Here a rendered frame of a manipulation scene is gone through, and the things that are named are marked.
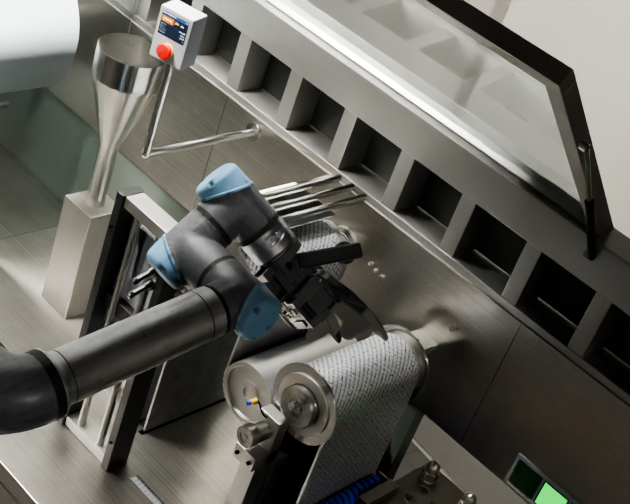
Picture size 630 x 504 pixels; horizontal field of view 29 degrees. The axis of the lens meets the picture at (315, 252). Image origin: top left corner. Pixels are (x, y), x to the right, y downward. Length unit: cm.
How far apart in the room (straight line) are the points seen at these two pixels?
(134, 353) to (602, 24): 214
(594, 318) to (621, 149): 138
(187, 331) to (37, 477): 75
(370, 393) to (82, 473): 58
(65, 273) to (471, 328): 90
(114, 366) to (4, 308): 110
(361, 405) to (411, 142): 49
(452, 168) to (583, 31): 136
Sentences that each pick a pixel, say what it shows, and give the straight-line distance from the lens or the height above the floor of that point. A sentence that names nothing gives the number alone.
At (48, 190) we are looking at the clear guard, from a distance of 288.
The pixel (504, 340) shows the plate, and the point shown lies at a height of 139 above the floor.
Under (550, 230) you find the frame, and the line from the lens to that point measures 211.
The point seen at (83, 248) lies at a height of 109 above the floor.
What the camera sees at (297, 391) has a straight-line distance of 207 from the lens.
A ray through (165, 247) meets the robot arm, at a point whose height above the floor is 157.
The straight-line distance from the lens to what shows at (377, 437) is 227.
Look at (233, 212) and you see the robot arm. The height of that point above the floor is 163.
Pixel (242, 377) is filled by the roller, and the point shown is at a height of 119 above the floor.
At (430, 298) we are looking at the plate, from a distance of 229.
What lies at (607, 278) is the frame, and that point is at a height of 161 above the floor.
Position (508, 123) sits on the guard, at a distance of 197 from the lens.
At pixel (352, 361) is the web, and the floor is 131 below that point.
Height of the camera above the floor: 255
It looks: 31 degrees down
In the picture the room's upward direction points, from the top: 21 degrees clockwise
